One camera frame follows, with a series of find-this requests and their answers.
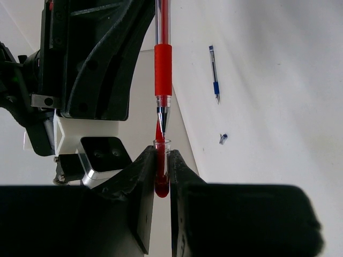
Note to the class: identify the red pen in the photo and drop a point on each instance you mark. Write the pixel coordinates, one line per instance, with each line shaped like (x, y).
(163, 63)

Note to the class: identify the blue pen cap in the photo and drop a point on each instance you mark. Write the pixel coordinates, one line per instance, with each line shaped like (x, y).
(223, 139)

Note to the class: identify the blue pen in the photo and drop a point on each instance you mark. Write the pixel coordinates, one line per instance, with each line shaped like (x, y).
(214, 74)

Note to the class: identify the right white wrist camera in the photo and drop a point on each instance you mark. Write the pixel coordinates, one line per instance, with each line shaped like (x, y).
(96, 160)

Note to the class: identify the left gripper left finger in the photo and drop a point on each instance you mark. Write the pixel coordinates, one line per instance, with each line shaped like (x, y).
(112, 219)

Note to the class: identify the red pen cap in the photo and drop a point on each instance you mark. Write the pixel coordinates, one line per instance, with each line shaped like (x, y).
(162, 148)

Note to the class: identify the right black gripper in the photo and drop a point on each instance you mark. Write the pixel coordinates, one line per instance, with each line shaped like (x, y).
(83, 70)

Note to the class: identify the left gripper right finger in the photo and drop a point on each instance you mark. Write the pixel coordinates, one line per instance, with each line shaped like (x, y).
(239, 219)

